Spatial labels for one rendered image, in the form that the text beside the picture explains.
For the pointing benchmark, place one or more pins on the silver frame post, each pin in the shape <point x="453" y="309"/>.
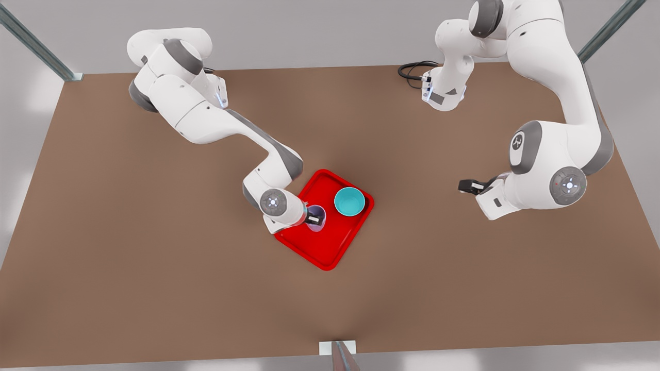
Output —
<point x="608" y="28"/>
<point x="340" y="353"/>
<point x="31" y="44"/>

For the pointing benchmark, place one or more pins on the red plastic tray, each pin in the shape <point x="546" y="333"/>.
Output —
<point x="330" y="242"/>

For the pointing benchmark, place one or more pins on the teal bowl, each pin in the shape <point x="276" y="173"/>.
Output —
<point x="349" y="201"/>

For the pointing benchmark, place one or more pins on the purple translucent cup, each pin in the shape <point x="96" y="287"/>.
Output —
<point x="319" y="212"/>

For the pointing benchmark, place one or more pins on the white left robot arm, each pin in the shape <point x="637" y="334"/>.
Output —
<point x="541" y="31"/>

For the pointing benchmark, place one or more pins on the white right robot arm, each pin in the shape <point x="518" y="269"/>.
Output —
<point x="196" y="111"/>

